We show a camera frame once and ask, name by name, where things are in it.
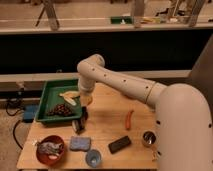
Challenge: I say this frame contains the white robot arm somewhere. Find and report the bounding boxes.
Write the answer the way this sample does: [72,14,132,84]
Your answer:
[77,54,213,171]

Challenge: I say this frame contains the blue plastic cup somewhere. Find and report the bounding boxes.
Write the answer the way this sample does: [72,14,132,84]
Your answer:
[85,149,102,168]

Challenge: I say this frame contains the small metal cup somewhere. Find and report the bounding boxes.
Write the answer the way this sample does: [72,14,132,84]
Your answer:
[142,131,156,147]

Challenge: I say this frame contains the peeled banana pieces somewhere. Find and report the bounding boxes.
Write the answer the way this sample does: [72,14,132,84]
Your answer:
[59,91,80,106]

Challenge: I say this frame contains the dark grape bunch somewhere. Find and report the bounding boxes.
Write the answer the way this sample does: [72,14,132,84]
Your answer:
[47,103,73,117]

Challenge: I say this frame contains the small black white can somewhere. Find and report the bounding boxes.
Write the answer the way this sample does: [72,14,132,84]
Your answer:
[72,119,85,134]

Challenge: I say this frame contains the green plastic tray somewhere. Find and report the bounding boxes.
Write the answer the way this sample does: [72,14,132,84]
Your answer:
[35,79,82,124]

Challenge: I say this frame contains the blue sponge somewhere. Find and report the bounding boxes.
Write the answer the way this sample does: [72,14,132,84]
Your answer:
[69,136,91,151]

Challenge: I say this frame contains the orange carrot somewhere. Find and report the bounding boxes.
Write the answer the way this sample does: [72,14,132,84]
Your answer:
[125,110,134,130]

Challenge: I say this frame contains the black rectangular block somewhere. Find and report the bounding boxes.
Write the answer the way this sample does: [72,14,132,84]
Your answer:
[108,136,131,154]

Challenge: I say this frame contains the blue box on floor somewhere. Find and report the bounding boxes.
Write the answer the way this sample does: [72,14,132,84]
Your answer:
[23,105,38,123]

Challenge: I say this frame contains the crumpled silver foil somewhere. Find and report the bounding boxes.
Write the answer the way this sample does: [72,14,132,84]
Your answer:
[38,142,63,156]

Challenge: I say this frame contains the red bowl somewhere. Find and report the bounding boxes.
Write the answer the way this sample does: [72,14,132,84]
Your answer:
[36,135,66,166]

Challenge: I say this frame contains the green box in background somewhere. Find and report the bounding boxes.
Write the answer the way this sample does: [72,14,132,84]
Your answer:
[110,16,132,24]

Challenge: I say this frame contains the black cable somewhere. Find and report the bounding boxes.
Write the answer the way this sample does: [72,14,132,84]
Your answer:
[4,89,25,150]

